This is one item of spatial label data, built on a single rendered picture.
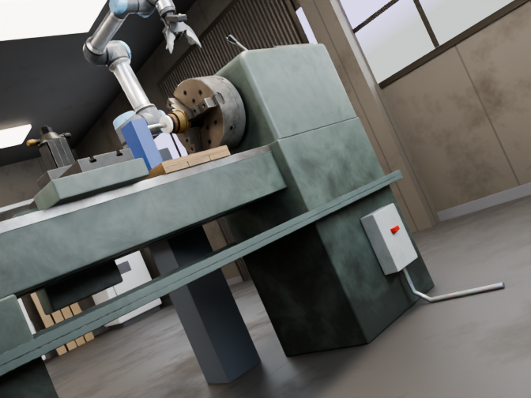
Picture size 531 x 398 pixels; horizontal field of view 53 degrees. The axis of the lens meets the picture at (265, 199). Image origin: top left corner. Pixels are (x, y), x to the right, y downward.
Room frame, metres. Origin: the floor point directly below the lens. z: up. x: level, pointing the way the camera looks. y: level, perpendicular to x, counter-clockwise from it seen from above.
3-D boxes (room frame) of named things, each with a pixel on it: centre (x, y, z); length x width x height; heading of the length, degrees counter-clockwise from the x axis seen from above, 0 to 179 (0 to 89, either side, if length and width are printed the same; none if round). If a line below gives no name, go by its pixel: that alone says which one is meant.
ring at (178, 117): (2.05, 0.19, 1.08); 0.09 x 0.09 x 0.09; 45
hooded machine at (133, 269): (8.28, 2.60, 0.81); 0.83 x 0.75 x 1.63; 39
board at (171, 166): (1.95, 0.28, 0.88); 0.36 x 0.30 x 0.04; 45
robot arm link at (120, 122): (2.53, 0.46, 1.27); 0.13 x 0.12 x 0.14; 135
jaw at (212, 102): (2.03, 0.08, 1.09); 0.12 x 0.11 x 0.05; 45
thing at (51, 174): (1.79, 0.56, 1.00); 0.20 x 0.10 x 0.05; 135
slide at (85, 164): (1.72, 0.54, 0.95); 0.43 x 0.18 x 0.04; 45
